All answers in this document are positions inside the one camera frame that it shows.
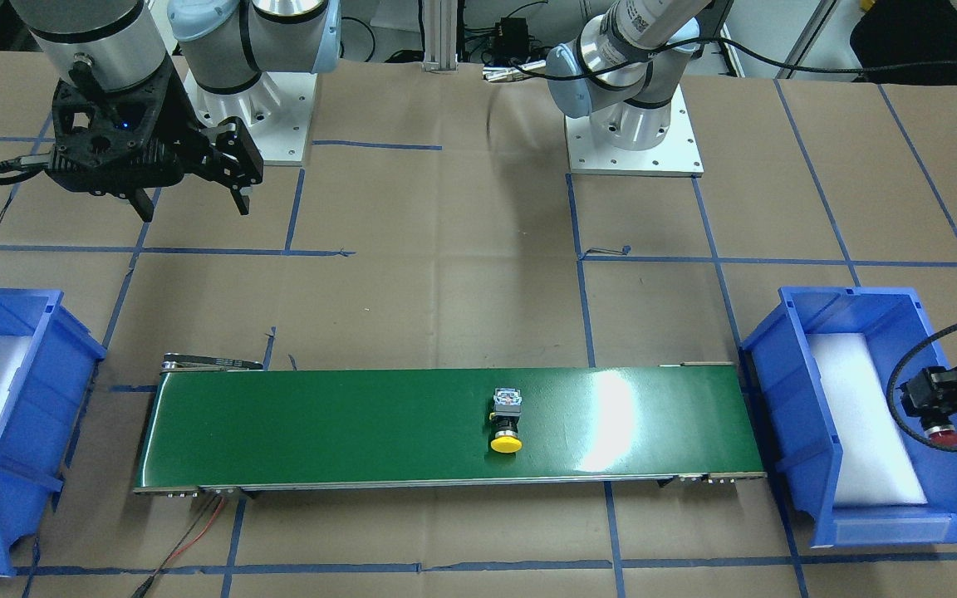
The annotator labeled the red push button switch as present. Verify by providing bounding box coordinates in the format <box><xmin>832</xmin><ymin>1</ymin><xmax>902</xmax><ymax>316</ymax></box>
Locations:
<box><xmin>925</xmin><ymin>423</ymin><xmax>957</xmax><ymax>447</ymax></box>

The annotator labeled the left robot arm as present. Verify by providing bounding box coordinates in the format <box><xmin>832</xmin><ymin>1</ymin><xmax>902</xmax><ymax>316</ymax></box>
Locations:
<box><xmin>537</xmin><ymin>1</ymin><xmax>957</xmax><ymax>429</ymax></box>

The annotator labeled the yellow push button switch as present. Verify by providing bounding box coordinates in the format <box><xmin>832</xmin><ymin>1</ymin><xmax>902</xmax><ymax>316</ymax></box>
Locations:
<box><xmin>488</xmin><ymin>387</ymin><xmax>523</xmax><ymax>454</ymax></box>

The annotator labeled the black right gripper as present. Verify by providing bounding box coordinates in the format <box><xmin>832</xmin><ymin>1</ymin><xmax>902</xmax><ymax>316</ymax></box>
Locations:
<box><xmin>42</xmin><ymin>58</ymin><xmax>263</xmax><ymax>223</ymax></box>

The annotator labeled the red black wire pair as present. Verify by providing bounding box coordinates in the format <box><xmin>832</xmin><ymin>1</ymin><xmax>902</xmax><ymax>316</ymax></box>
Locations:
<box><xmin>130</xmin><ymin>494</ymin><xmax>230</xmax><ymax>598</ymax></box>

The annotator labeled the aluminium profile post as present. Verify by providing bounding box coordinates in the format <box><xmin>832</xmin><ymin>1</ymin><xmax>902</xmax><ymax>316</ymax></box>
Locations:
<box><xmin>418</xmin><ymin>0</ymin><xmax>462</xmax><ymax>72</ymax></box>

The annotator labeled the green conveyor belt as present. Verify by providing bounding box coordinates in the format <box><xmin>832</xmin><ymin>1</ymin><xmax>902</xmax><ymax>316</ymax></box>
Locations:
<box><xmin>133</xmin><ymin>363</ymin><xmax>766</xmax><ymax>495</ymax></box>

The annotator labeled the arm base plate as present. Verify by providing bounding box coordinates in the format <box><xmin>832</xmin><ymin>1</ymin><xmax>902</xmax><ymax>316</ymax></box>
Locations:
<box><xmin>184</xmin><ymin>72</ymin><xmax>319</xmax><ymax>167</ymax></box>
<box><xmin>565</xmin><ymin>85</ymin><xmax>705</xmax><ymax>178</ymax></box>

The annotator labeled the blue plastic bin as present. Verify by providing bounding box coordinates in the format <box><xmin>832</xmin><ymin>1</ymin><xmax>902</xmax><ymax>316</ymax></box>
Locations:
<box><xmin>0</xmin><ymin>288</ymin><xmax>106</xmax><ymax>576</ymax></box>
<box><xmin>742</xmin><ymin>287</ymin><xmax>957</xmax><ymax>548</ymax></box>

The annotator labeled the black braided cable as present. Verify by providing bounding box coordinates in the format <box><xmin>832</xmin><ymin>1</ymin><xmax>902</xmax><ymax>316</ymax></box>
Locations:
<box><xmin>886</xmin><ymin>299</ymin><xmax>957</xmax><ymax>453</ymax></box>

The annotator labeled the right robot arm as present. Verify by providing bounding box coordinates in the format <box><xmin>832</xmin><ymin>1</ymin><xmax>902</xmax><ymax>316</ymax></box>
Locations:
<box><xmin>0</xmin><ymin>1</ymin><xmax>341</xmax><ymax>222</ymax></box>

